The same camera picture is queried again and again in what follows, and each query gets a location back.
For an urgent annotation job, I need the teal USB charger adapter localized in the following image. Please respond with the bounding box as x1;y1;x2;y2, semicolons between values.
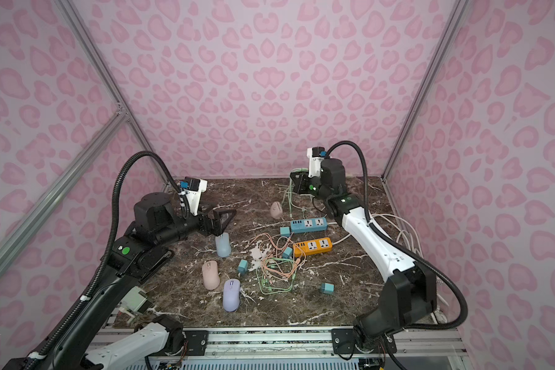
282;247;294;259
320;283;335;294

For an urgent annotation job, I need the orange power strip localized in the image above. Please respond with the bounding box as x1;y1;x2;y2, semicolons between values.
293;237;333;258

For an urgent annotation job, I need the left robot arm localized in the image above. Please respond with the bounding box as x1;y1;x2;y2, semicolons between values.
5;150;237;369

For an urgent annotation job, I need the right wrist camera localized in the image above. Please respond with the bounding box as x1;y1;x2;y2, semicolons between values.
307;146;326;178

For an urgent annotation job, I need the light blue wireless mouse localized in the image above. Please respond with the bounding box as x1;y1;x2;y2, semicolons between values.
215;232;232;258

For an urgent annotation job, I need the green multi-head charging cable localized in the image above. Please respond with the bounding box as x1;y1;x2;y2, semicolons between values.
279;170;306;220

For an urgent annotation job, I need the pink wireless mouse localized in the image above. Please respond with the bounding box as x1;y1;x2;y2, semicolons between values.
201;261;220;291
270;201;283;220

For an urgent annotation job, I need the blue power strip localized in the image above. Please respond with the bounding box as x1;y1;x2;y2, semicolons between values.
290;217;328;234

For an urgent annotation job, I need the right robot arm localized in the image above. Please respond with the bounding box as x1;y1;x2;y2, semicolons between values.
290;140;469;361

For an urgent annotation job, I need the white power strip cord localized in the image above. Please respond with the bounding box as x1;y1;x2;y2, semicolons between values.
327;212;426;260

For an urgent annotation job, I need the lavender wireless mouse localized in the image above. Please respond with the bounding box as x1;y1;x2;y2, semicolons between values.
222;279;241;312

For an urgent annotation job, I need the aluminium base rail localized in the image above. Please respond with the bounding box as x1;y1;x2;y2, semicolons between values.
87;325;468;370

